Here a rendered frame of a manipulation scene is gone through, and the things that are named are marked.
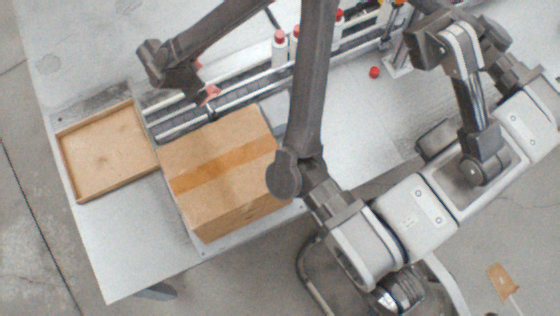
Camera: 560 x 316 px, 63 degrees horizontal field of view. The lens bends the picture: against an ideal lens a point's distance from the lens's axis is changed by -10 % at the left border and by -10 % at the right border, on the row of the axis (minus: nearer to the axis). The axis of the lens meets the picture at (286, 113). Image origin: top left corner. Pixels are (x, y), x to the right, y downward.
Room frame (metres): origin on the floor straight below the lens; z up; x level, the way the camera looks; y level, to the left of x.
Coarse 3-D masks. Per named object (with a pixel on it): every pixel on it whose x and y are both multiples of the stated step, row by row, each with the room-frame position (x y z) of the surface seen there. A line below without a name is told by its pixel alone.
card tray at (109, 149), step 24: (96, 120) 0.60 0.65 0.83; (120, 120) 0.60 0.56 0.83; (72, 144) 0.51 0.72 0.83; (96, 144) 0.51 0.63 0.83; (120, 144) 0.52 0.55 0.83; (144, 144) 0.52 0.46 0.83; (72, 168) 0.42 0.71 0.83; (96, 168) 0.43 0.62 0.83; (120, 168) 0.44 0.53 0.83; (144, 168) 0.44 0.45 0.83; (72, 192) 0.33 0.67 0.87; (96, 192) 0.34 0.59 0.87
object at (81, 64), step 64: (64, 0) 1.11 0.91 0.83; (128, 0) 1.10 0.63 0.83; (192, 0) 1.11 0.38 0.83; (512, 0) 1.21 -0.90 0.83; (64, 64) 0.82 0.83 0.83; (128, 64) 0.82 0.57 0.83; (384, 64) 0.87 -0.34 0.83; (384, 128) 0.62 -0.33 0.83; (128, 192) 0.36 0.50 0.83; (128, 256) 0.15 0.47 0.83; (192, 256) 0.17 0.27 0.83
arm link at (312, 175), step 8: (304, 160) 0.29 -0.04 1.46; (312, 160) 0.30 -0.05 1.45; (304, 168) 0.27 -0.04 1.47; (312, 168) 0.28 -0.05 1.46; (320, 168) 0.28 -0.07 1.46; (304, 176) 0.26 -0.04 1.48; (312, 176) 0.26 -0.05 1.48; (320, 176) 0.26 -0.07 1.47; (328, 176) 0.26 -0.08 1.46; (304, 184) 0.24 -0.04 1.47; (312, 184) 0.24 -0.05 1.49; (304, 192) 0.23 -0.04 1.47
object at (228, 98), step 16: (464, 0) 1.14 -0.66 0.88; (352, 32) 0.96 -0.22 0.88; (352, 48) 0.89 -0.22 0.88; (224, 80) 0.75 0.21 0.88; (240, 80) 0.75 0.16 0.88; (272, 80) 0.75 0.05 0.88; (224, 96) 0.69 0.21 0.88; (240, 96) 0.69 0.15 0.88; (160, 112) 0.62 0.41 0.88; (192, 112) 0.63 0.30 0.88; (160, 128) 0.57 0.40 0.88
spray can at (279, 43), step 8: (280, 32) 0.81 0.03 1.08; (272, 40) 0.81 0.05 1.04; (280, 40) 0.79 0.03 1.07; (288, 40) 0.81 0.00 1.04; (272, 48) 0.80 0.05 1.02; (280, 48) 0.78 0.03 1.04; (272, 56) 0.80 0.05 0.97; (280, 56) 0.78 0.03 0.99; (272, 64) 0.79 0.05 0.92; (280, 64) 0.78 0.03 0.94; (280, 72) 0.78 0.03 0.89
